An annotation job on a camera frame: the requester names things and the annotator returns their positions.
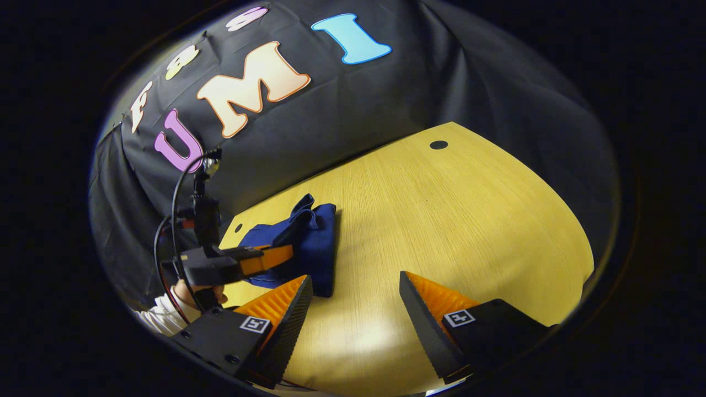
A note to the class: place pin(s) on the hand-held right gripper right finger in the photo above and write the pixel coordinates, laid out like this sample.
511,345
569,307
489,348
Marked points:
424,325

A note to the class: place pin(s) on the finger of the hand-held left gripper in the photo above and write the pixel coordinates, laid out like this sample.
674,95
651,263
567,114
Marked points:
270,258

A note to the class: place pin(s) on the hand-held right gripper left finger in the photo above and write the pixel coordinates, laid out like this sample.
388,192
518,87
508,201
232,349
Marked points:
289,325

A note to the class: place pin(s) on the blue jeans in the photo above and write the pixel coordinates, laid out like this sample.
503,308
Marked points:
314,242

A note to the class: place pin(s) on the black backdrop cloth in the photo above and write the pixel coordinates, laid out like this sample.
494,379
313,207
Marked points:
386,94

